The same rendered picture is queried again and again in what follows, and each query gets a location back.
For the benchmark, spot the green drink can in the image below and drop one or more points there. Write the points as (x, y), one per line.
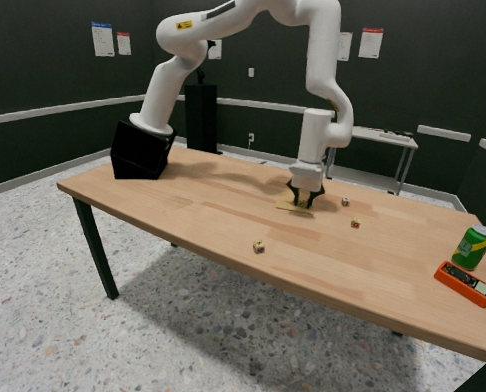
(471, 248)

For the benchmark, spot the tan square mat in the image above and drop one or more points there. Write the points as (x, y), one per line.
(285, 201)

